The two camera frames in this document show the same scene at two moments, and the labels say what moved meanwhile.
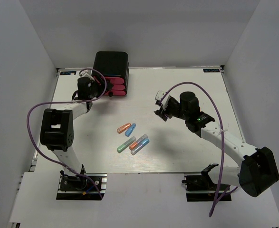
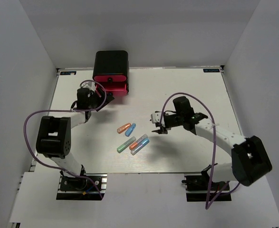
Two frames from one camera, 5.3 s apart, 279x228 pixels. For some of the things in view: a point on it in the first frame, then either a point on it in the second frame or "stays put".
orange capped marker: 123,128 stays put
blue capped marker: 130,130 stays put
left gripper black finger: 109,88 → 110,98
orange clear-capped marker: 134,145 stays put
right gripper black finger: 159,113 → 162,130
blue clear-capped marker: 144,142 stays put
